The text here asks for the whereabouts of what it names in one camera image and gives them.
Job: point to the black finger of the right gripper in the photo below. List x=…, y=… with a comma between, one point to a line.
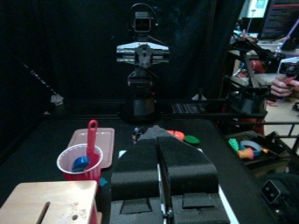
x=148, y=57
x=139, y=57

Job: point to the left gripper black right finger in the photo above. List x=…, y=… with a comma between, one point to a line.
x=187, y=172

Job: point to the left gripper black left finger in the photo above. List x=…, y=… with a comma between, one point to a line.
x=134, y=175

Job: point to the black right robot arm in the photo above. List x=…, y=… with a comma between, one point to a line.
x=140, y=90

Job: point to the person's hand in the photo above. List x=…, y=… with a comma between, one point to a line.
x=280, y=87

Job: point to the small teal object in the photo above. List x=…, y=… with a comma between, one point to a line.
x=103, y=182

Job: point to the green round toy food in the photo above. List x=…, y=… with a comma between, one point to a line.
x=191, y=140

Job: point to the orange toy food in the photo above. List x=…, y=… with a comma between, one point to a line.
x=176, y=135

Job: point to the pink plastic tray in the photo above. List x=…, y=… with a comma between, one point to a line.
x=104, y=140

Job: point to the blue plastic toy utensil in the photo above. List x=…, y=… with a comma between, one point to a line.
x=80, y=164

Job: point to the green ridged toy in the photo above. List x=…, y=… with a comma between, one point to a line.
x=234, y=144

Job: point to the orange toy piece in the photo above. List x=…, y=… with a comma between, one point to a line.
x=246, y=153

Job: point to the red plastic cup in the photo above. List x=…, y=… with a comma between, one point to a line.
x=68, y=167

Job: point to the grey blue tape roll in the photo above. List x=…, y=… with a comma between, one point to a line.
x=255, y=145

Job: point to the black bin with toys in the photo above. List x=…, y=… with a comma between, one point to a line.
x=268, y=159

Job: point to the wooden block with slot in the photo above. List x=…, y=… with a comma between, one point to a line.
x=51, y=201

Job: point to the bright computer monitor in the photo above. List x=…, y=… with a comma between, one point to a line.
x=255, y=7

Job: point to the dark computer monitor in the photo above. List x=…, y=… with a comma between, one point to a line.
x=280, y=17

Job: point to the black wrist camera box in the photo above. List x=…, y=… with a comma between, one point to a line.
x=142, y=24

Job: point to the white frame clamp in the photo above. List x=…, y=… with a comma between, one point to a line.
x=57, y=99
x=199, y=97

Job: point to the black camera device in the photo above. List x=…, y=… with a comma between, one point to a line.
x=271, y=191

